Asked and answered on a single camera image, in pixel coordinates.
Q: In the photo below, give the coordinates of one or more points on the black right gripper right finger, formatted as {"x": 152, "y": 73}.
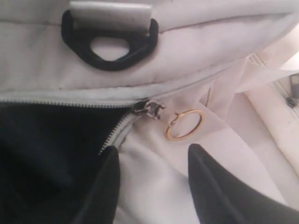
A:
{"x": 221, "y": 198}

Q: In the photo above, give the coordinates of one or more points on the cream fabric duffel bag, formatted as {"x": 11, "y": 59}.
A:
{"x": 149, "y": 77}

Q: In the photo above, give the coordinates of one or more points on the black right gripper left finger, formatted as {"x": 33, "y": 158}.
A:
{"x": 101, "y": 193}

